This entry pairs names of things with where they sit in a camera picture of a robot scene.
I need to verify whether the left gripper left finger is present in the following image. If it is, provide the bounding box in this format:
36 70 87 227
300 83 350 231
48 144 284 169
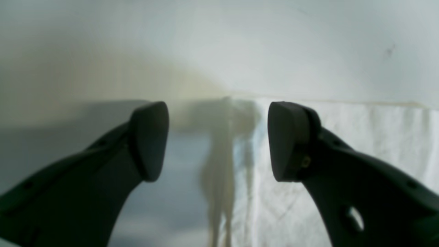
0 102 169 247

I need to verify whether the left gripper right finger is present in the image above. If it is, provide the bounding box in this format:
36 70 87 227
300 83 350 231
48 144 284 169
268 102 439 247

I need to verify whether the white printed T-shirt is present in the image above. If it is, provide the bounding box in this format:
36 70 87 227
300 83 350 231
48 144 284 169
188 98 438 247

